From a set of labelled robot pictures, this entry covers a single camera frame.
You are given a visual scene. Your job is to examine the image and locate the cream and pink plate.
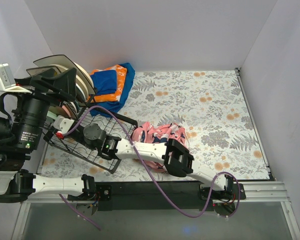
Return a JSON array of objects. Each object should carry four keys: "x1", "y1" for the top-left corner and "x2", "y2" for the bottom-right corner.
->
[{"x1": 62, "y1": 104, "x2": 77, "y2": 119}]

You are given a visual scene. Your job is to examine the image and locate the floral table mat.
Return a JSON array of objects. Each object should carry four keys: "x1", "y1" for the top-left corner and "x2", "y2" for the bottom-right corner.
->
[{"x1": 39, "y1": 70, "x2": 270, "y2": 182}]

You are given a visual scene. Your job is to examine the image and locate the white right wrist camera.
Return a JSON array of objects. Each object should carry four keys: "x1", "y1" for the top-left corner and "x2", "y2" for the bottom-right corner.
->
[{"x1": 52, "y1": 115, "x2": 75, "y2": 139}]

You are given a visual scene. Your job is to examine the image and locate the mint green flower plate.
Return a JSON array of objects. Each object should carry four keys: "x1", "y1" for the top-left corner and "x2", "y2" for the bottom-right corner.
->
[{"x1": 46, "y1": 111, "x2": 58, "y2": 123}]

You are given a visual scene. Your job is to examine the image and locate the aluminium frame rail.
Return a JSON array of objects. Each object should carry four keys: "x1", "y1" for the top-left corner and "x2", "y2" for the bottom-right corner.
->
[{"x1": 12, "y1": 181, "x2": 300, "y2": 240}]

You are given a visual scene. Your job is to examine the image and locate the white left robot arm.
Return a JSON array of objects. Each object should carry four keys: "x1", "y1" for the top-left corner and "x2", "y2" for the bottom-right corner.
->
[{"x1": 0, "y1": 63, "x2": 97, "y2": 203}]

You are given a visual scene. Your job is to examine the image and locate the cream round plate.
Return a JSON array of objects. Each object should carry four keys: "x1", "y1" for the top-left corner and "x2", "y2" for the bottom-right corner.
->
[{"x1": 74, "y1": 62, "x2": 96, "y2": 95}]

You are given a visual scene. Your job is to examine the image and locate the black wire dish rack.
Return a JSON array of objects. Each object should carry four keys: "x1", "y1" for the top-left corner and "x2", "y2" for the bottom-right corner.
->
[{"x1": 42, "y1": 93, "x2": 139, "y2": 175}]

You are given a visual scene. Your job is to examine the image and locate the blue and orange cloth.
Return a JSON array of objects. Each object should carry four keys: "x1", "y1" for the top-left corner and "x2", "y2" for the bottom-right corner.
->
[{"x1": 88, "y1": 62, "x2": 136, "y2": 113}]

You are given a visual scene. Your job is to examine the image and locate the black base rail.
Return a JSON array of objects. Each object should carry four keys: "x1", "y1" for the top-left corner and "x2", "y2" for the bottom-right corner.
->
[{"x1": 67, "y1": 181, "x2": 247, "y2": 212}]

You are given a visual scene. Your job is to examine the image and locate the rear white square plate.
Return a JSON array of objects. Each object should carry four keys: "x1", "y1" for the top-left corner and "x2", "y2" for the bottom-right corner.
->
[{"x1": 33, "y1": 54, "x2": 78, "y2": 69}]

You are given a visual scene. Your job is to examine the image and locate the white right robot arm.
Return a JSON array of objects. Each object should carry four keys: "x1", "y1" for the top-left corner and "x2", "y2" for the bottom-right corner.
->
[{"x1": 83, "y1": 123, "x2": 217, "y2": 185}]

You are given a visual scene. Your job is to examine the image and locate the pink navy patterned shorts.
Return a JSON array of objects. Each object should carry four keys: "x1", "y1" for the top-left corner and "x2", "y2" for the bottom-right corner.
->
[{"x1": 131, "y1": 121, "x2": 191, "y2": 173}]

